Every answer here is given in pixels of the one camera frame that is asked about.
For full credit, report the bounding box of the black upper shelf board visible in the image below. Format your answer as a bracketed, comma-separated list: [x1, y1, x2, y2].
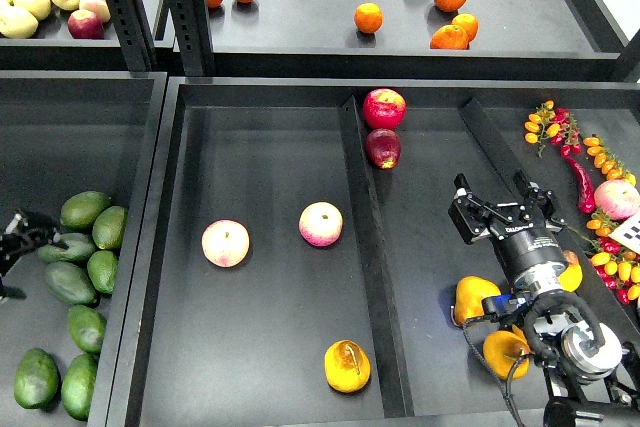
[172, 0, 632, 82]

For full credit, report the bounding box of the peach on shelf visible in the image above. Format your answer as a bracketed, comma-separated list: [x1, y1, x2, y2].
[79, 0, 111, 24]

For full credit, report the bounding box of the black left tray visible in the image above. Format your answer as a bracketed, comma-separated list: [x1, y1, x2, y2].
[1, 71, 167, 426]

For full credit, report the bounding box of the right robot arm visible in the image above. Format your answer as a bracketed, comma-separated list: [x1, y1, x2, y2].
[448, 171, 639, 426]

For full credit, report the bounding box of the yellow pear bottom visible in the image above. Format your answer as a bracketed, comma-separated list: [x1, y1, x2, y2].
[483, 330, 531, 380]

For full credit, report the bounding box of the pink apple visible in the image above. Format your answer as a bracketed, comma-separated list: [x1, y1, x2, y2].
[594, 179, 639, 221]
[298, 201, 343, 247]
[201, 219, 250, 268]

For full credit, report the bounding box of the black centre tray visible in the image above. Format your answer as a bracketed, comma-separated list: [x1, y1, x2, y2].
[108, 78, 639, 426]

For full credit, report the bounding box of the green avocado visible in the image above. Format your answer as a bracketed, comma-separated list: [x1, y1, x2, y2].
[14, 348, 60, 409]

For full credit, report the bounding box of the black shelf upright left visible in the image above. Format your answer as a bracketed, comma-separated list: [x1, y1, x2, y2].
[106, 0, 157, 72]

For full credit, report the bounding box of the dark red apple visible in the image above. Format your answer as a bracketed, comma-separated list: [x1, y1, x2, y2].
[365, 128, 401, 170]

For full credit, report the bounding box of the red apple on shelf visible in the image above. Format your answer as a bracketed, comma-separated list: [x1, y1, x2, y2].
[67, 9, 104, 40]

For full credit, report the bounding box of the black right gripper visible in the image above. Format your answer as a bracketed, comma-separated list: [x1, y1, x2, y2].
[448, 169, 568, 290]

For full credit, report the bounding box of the orange shelf right small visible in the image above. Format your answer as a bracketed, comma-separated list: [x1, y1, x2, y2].
[451, 13, 479, 42]

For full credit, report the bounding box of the avocado lower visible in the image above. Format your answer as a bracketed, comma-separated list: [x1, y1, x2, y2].
[67, 305, 107, 355]

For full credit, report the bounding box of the avocado centre dark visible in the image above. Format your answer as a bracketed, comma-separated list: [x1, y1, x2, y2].
[45, 262, 99, 306]

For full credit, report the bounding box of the cherry tomato vine lower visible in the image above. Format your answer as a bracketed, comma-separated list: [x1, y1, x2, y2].
[582, 135, 639, 305]

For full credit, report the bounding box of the cherry tomato vine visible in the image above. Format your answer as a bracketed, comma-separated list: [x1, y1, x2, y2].
[524, 100, 582, 157]
[582, 135, 639, 305]

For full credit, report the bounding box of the pink apple left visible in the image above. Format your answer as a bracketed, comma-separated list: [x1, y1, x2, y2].
[201, 219, 250, 268]

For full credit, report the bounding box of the checkered marker card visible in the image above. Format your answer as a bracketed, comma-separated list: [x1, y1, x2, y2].
[609, 212, 640, 254]

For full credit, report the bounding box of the yellow apple shelf left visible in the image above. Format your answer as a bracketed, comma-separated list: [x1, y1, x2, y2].
[13, 0, 52, 21]

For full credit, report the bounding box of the pink apple far right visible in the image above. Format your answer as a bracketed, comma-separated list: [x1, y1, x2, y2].
[594, 179, 639, 221]

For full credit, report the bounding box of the avocado bottom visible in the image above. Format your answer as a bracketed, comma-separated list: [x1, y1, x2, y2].
[61, 353, 98, 421]

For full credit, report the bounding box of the bright red apple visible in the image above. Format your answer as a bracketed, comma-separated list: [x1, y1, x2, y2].
[363, 88, 407, 130]

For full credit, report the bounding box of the orange shelf centre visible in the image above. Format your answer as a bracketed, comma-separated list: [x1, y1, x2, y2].
[354, 2, 384, 34]

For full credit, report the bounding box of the avocado middle right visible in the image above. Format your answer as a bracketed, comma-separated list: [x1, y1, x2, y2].
[87, 250, 119, 295]

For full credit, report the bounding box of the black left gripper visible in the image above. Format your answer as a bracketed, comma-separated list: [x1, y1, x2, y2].
[1, 210, 67, 297]

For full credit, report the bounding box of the yellow pear shelf front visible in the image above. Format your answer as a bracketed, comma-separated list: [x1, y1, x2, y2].
[0, 6, 39, 39]

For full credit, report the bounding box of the red chili pepper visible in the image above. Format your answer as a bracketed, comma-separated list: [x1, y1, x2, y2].
[565, 157, 596, 214]

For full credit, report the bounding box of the pink apple centre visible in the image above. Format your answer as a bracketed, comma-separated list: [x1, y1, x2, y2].
[298, 201, 343, 247]

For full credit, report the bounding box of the avocado middle left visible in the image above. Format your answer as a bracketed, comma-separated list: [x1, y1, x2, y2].
[37, 233, 97, 264]

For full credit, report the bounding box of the orange shelf front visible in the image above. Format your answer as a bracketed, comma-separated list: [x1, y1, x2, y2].
[430, 24, 469, 50]

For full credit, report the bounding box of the cherry tomato vine upper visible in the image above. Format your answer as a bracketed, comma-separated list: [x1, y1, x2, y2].
[524, 100, 582, 157]

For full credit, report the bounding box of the black tray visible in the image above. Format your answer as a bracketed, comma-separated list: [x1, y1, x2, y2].
[1, 71, 167, 426]
[108, 78, 639, 426]

